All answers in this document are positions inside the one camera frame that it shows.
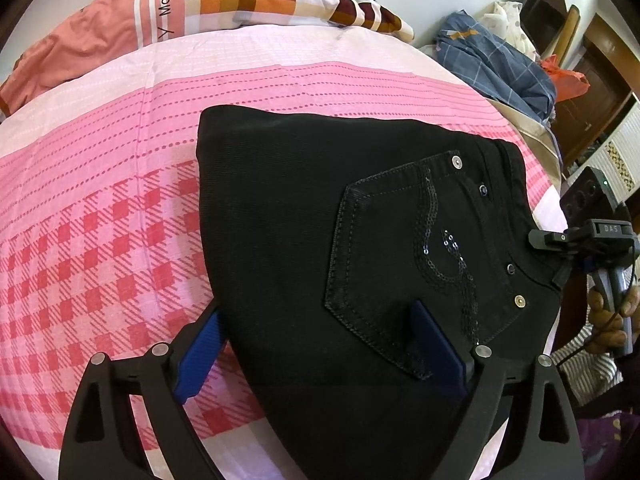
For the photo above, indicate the black pants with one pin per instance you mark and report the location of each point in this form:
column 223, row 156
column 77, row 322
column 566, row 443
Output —
column 300, row 235

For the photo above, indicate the person's right hand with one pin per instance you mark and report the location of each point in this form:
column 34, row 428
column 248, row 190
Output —
column 602, row 317

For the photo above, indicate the white patterned cabinet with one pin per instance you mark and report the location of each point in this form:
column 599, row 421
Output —
column 625, row 142

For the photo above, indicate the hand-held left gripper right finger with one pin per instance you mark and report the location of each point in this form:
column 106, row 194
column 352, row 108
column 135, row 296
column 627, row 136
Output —
column 435, row 350

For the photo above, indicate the pink checked bed sheet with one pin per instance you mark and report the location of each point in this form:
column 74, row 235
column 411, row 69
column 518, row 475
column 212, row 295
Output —
column 100, row 185

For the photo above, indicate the beige bed cover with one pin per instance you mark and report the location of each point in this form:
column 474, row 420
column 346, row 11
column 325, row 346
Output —
column 530, row 130

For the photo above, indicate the checkered orange pillow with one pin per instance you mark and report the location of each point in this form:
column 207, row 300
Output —
column 100, row 25

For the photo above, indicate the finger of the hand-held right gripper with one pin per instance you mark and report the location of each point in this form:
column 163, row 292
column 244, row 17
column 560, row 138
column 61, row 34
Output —
column 563, row 269
column 545, row 239

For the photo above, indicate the blue checked cloth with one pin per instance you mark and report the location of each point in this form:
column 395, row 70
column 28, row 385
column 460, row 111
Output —
column 500, row 70

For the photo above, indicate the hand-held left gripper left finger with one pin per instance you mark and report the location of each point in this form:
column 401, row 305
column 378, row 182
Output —
column 197, row 360

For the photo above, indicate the person's purple clothing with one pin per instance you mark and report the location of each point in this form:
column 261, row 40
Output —
column 610, row 445

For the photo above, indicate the orange cloth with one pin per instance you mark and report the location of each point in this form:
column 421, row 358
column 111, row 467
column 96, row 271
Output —
column 565, row 80

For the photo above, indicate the white dotted cloth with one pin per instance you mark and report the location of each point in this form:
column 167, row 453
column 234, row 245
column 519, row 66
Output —
column 510, row 20

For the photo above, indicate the wooden wardrobe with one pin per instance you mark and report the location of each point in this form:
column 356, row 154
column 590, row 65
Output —
column 595, row 105

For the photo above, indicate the person's right forearm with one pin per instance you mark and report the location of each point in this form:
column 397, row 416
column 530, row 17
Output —
column 590, row 377

